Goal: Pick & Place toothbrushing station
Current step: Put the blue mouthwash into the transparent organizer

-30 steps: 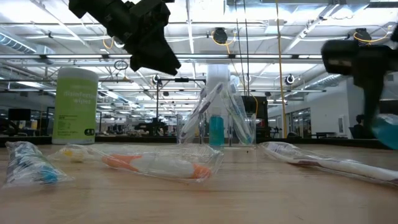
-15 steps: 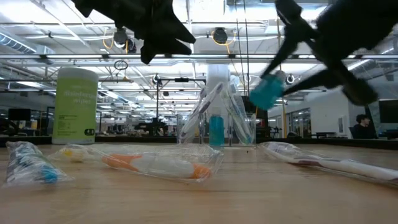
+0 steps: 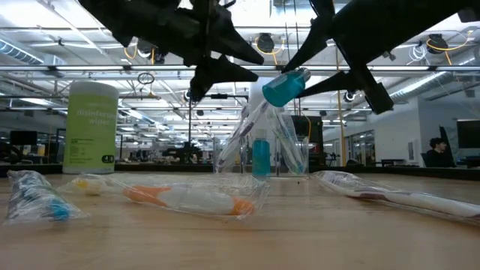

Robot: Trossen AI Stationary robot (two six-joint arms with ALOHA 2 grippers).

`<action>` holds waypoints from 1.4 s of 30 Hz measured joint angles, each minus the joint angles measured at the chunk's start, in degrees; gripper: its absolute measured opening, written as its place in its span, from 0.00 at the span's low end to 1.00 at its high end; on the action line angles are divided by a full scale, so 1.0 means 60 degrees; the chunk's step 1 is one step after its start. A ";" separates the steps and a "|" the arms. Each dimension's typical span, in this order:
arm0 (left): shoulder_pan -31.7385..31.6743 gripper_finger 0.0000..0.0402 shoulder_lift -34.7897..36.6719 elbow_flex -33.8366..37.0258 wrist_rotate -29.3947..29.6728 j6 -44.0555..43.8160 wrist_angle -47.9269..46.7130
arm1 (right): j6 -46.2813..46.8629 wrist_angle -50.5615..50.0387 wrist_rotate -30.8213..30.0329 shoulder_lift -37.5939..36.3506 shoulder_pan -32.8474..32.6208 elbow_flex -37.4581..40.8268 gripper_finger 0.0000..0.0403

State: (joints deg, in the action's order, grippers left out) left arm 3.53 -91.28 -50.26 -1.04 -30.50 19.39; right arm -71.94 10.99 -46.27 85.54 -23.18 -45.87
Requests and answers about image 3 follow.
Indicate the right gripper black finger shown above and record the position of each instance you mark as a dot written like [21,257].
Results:
[318,33]
[337,82]

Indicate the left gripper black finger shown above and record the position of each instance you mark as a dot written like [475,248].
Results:
[240,45]
[221,73]

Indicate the purple white toothbrush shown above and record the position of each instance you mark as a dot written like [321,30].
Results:
[245,129]
[431,204]

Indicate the green white toothbrush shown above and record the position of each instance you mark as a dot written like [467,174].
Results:
[279,131]

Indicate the blue white toothbrush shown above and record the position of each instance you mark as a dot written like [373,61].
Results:
[299,165]
[37,202]

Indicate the orange white toothbrush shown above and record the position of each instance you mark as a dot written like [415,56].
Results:
[195,200]

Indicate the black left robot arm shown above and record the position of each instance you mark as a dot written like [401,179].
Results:
[131,18]

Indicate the black cabinet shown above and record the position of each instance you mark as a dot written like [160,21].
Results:
[315,131]

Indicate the black background robot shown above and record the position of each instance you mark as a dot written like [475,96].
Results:
[183,153]

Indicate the clear acrylic organizer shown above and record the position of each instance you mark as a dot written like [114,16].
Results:
[248,161]

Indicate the long ceiling light bar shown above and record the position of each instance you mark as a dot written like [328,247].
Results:
[90,68]

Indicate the person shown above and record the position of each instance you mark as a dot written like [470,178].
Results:
[437,157]

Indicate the green disinfecting wipes canister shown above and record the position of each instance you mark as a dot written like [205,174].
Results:
[90,127]

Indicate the black desk monitor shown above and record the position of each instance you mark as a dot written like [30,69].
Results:
[23,138]

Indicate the black metal stand frame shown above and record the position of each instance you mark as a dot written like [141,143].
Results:
[189,123]

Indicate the silver ceiling air duct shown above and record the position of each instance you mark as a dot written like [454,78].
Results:
[18,52]
[420,86]

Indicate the black aluminium table frame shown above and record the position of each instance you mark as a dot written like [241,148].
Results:
[150,168]

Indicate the black wall monitor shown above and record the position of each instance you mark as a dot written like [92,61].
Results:
[468,134]

